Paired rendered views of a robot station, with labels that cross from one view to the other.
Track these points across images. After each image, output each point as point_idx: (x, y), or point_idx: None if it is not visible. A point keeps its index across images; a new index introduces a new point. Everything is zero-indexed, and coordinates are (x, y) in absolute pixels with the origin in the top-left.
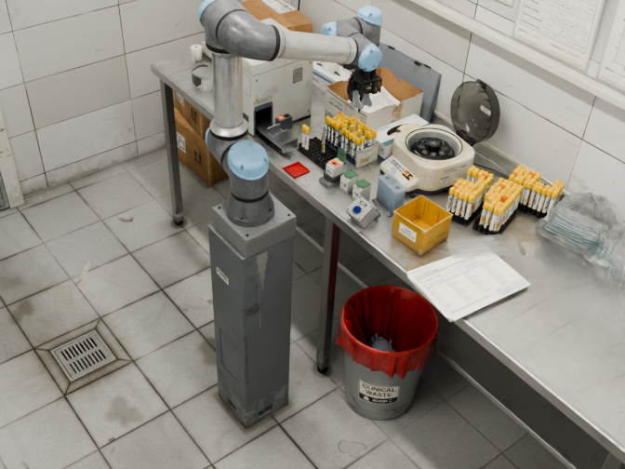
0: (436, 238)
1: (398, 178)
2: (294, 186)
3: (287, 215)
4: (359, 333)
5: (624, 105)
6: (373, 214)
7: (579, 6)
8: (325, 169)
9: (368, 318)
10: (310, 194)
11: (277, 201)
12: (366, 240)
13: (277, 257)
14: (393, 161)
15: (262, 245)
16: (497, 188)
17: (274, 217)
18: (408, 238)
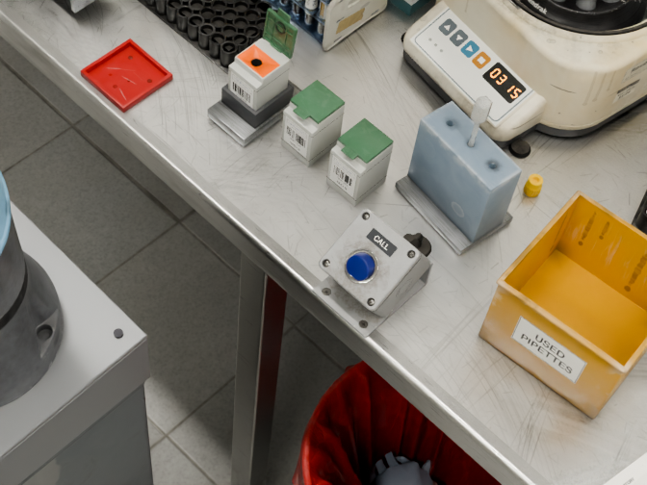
0: (642, 353)
1: (473, 92)
2: (125, 140)
3: (115, 336)
4: (349, 482)
5: None
6: (417, 272)
7: None
8: (222, 65)
9: (370, 428)
10: (183, 179)
11: (70, 270)
12: (401, 370)
13: (94, 449)
14: (450, 26)
15: (33, 460)
16: None
17: (66, 350)
18: (550, 365)
